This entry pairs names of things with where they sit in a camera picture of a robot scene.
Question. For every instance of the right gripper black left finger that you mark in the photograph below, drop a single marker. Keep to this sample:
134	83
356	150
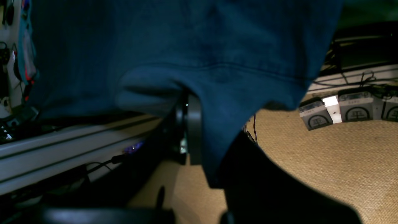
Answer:
135	192

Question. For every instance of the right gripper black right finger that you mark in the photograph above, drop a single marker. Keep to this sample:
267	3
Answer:
257	191

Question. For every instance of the dark blue T-shirt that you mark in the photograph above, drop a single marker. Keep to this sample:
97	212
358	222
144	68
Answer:
237	56

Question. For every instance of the aluminium table frame rail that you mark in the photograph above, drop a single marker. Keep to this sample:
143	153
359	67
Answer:
28	161

